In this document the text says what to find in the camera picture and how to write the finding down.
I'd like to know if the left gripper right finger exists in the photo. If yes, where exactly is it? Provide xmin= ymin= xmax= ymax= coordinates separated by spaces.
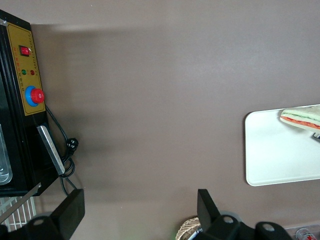
xmin=196 ymin=188 xmax=241 ymax=240

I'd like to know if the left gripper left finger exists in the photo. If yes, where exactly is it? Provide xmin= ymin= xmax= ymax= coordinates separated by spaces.
xmin=23 ymin=188 xmax=86 ymax=240

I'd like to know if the black tray sealing machine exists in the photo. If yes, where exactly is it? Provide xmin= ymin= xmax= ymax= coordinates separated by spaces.
xmin=0 ymin=9 xmax=51 ymax=198

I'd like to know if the cream plastic serving tray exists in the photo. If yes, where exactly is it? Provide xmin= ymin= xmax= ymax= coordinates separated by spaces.
xmin=244 ymin=103 xmax=320 ymax=188

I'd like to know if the light woven wicker basket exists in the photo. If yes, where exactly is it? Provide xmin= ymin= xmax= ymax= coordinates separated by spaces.
xmin=176 ymin=216 xmax=204 ymax=240

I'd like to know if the clear plastic container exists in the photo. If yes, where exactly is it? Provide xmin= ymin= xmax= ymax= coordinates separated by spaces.
xmin=0 ymin=122 xmax=13 ymax=186

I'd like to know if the red cola bottle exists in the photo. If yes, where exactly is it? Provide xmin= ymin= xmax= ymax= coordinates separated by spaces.
xmin=295 ymin=227 xmax=316 ymax=240

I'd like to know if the brown table cover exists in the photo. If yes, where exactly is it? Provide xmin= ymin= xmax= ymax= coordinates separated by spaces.
xmin=0 ymin=0 xmax=320 ymax=240

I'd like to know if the plastic-wrapped triangle sandwich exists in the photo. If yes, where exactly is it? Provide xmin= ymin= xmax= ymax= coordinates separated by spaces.
xmin=279 ymin=104 xmax=320 ymax=133

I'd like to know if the white wire basket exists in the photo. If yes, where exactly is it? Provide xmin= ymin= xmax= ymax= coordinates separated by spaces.
xmin=0 ymin=193 xmax=38 ymax=227

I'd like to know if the black machine power cable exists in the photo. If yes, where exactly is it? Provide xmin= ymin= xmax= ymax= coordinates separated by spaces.
xmin=44 ymin=104 xmax=81 ymax=196

